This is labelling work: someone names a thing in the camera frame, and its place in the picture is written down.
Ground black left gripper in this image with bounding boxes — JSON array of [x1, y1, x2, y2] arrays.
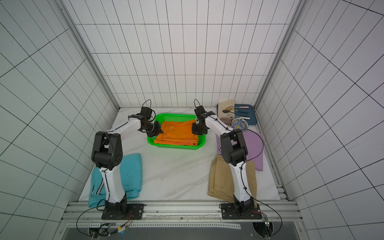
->
[[141, 120, 163, 137]]

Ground orange pants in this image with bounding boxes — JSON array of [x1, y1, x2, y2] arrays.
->
[[154, 120, 199, 147]]

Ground teal pants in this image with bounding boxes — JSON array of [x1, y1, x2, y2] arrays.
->
[[88, 153, 143, 208]]

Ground tan pants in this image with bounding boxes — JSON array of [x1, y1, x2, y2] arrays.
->
[[208, 155, 258, 203]]

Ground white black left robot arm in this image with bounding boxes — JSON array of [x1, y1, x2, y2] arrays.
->
[[91, 115, 163, 215]]

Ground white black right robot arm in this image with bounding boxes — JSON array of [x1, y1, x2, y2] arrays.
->
[[192, 112, 255, 217]]

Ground purple folded pants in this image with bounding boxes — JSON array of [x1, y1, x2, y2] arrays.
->
[[217, 130, 264, 172]]

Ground dark metal spoon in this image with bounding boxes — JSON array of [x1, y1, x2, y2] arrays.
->
[[223, 109, 248, 114]]

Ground silver spoon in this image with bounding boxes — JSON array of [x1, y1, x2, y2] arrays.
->
[[227, 114, 251, 120]]

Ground blue patterned bowl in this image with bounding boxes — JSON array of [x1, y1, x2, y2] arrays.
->
[[231, 118, 249, 132]]

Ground blue tray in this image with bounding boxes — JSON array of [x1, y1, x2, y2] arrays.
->
[[235, 104, 258, 125]]

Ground black right base cable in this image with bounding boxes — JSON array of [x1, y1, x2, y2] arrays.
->
[[218, 200, 283, 238]]

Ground black base cable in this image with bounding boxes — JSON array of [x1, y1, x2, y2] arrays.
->
[[218, 200, 283, 238], [75, 199, 134, 238]]

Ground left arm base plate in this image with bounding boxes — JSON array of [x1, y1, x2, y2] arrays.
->
[[101, 202, 145, 220]]

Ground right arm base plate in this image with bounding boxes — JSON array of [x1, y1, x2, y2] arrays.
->
[[219, 202, 262, 220]]

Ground black left base cable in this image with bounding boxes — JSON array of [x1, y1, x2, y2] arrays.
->
[[75, 199, 134, 238]]

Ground aluminium frame rail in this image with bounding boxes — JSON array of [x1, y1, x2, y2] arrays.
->
[[61, 200, 304, 230]]

